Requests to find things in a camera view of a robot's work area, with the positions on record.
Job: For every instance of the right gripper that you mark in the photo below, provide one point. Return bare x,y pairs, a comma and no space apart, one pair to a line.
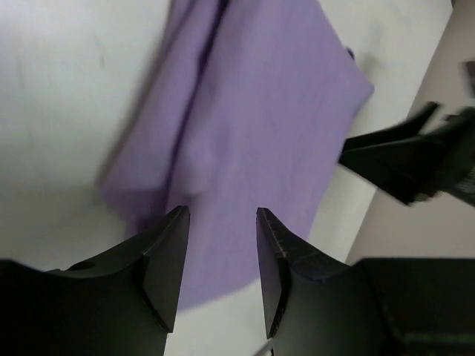
413,166

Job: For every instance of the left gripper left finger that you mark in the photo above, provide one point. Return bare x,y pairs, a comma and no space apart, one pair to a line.
120,302

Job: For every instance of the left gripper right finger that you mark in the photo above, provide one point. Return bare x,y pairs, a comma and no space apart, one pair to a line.
316,305

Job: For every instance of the purple t-shirt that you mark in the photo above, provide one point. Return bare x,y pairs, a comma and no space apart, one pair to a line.
251,105

